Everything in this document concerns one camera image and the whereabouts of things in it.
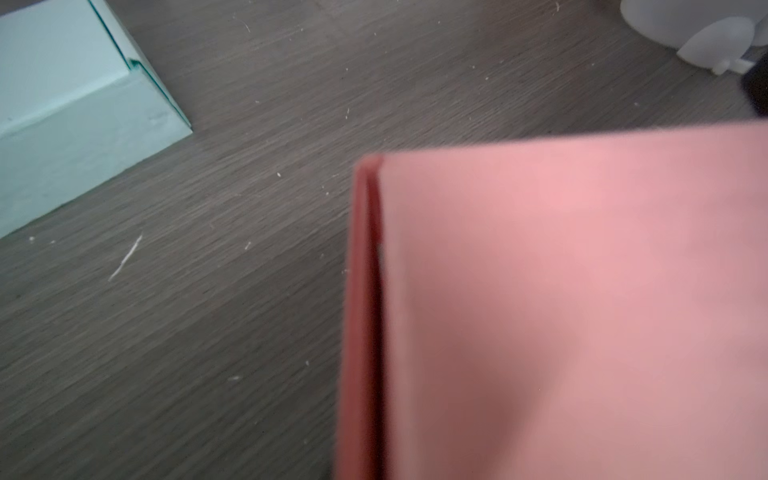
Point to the pink paper box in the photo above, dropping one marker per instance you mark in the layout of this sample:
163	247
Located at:
580	307

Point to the white alarm clock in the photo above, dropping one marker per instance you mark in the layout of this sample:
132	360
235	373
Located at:
709	34

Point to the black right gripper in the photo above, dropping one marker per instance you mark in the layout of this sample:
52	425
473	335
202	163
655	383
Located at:
755	85

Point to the light blue paper box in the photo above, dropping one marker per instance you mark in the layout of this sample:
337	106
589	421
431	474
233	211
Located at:
80	103

